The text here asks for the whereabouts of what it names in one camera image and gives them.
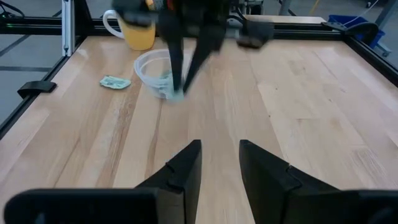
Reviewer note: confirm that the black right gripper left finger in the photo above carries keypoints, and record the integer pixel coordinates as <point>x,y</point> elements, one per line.
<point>177,189</point>

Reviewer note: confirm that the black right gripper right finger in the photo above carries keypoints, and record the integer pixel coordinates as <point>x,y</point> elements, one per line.
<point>273,189</point>

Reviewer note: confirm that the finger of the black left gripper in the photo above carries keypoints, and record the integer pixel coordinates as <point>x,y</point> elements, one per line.
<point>176,59</point>
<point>203,53</point>

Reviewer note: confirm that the green sweetener packet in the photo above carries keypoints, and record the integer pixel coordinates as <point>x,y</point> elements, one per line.
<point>175,96</point>
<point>115,82</point>
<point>163,82</point>

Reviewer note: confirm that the clear plastic bowl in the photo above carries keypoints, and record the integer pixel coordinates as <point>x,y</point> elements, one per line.
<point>149,67</point>

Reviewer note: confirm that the blue plastic bin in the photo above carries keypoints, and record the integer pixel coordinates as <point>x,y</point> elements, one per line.
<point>342,19</point>

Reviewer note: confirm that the silver aluminium post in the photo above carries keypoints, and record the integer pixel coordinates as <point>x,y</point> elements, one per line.
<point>67,28</point>

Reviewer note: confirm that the black frame clip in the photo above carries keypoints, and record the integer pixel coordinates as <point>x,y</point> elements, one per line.
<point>35,88</point>

